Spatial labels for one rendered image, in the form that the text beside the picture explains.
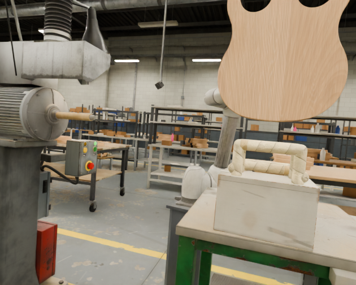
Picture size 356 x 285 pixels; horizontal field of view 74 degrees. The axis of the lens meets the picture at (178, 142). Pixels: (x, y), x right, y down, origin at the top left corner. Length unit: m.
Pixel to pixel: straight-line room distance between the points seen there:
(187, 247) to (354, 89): 12.29
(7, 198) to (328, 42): 1.40
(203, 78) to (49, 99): 11.43
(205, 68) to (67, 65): 11.67
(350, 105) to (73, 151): 12.04
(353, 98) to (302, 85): 12.00
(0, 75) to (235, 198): 1.18
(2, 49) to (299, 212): 1.38
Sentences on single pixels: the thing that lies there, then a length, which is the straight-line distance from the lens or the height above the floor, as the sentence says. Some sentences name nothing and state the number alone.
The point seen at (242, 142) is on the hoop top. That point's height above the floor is 1.20.
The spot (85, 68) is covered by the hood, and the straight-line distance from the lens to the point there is 0.99.
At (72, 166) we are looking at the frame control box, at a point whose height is 0.97.
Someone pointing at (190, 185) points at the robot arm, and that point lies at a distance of 1.65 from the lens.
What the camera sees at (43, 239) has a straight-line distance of 1.59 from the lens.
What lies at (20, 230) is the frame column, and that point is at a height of 0.66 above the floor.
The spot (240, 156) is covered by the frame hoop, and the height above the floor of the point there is 1.16.
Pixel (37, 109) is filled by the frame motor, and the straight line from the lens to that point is 1.21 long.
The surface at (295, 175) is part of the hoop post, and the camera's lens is 0.73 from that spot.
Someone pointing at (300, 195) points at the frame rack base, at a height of 1.07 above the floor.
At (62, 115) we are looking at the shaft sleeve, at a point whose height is 1.25.
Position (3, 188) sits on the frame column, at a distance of 1.37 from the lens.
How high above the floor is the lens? 1.22
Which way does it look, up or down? 3 degrees down
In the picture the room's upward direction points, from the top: 5 degrees clockwise
